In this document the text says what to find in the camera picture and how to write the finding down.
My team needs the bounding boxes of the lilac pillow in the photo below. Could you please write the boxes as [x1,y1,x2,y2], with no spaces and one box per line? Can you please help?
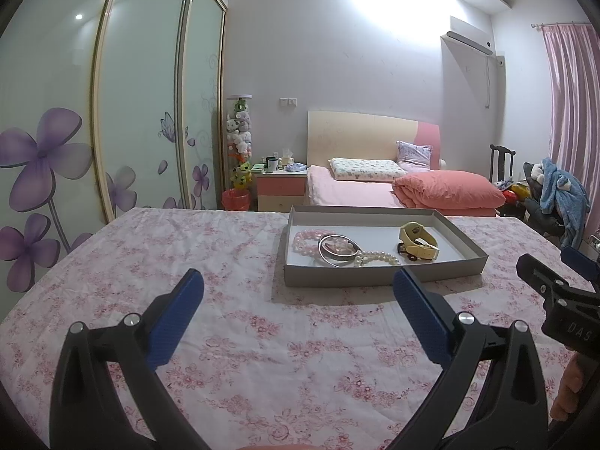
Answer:
[396,141,434,172]

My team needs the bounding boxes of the dark wooden chair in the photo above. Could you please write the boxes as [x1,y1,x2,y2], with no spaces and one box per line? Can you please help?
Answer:
[489,144,516,185]

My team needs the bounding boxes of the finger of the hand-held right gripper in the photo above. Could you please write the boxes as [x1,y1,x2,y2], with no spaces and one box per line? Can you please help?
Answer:
[560,245,600,287]
[516,253,570,312]

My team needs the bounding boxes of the pink floral blanket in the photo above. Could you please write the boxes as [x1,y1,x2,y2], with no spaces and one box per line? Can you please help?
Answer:
[0,206,600,450]

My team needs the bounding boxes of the colourful toy pile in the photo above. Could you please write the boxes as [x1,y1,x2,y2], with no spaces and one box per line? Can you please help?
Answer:
[499,178,531,205]

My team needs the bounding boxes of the floral sliding door wardrobe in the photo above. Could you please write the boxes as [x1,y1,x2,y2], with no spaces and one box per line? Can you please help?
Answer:
[0,0,230,294]

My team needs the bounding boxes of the grey chair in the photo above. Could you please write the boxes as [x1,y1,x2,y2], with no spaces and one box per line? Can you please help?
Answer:
[521,162,569,239]

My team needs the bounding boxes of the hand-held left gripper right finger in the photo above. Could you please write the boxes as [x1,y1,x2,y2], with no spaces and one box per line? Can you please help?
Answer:
[393,267,549,450]

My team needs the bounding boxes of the pink bead bracelet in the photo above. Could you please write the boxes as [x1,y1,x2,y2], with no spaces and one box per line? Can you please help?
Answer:
[291,229,339,260]

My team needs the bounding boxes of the red trash bin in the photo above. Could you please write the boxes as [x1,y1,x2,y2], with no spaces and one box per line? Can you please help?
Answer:
[221,188,251,212]

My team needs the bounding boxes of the white patterned pillow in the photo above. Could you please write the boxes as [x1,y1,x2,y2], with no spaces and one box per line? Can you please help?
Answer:
[328,157,408,183]

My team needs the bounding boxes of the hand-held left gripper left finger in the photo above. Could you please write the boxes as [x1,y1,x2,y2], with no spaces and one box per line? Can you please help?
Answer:
[49,268,207,450]

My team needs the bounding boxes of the folded coral quilt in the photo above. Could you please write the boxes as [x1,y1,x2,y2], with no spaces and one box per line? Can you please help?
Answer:
[393,170,508,211]

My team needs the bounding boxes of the pink sheet bed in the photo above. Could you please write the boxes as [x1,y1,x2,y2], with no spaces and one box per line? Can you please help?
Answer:
[304,165,500,219]

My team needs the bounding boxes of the silver bangle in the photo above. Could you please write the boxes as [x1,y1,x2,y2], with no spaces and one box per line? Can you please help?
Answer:
[318,233,363,269]

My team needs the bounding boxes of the curtain rod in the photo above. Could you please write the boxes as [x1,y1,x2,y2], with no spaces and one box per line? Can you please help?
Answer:
[531,18,594,29]

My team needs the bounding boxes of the green yellow plush toy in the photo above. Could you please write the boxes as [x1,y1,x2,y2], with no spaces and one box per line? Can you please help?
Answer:
[233,162,254,192]

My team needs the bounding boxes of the white air conditioner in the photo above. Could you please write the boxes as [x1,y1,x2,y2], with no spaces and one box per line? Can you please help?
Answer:
[445,15,496,55]

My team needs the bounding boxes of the cream and pink headboard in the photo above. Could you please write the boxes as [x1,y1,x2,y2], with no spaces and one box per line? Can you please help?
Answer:
[307,110,442,172]

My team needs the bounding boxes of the air conditioner cable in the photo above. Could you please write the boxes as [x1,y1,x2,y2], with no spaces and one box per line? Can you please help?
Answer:
[484,54,494,110]

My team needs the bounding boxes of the pink curtain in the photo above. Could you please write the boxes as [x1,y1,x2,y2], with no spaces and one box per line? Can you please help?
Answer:
[541,22,600,191]

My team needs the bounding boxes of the yellow strap wristwatch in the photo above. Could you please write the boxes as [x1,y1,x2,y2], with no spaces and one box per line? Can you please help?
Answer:
[396,221,441,262]

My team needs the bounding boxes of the blue plush garment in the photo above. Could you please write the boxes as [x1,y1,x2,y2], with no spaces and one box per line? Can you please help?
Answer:
[538,157,590,250]

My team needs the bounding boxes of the person's right hand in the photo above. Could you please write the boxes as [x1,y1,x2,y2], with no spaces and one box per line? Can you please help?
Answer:
[549,355,589,427]

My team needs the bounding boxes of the white pearl bracelet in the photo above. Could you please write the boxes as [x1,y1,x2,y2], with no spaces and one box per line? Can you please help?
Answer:
[352,249,401,268]

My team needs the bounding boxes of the clear tube of plush toys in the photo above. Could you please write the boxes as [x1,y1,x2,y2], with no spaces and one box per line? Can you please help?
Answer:
[224,95,255,193]

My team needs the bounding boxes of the grey shallow cardboard tray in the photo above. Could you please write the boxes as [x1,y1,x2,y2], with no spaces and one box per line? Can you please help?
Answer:
[283,204,489,288]

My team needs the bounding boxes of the pink and cream nightstand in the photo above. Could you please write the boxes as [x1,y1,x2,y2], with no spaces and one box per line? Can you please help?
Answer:
[255,169,309,213]

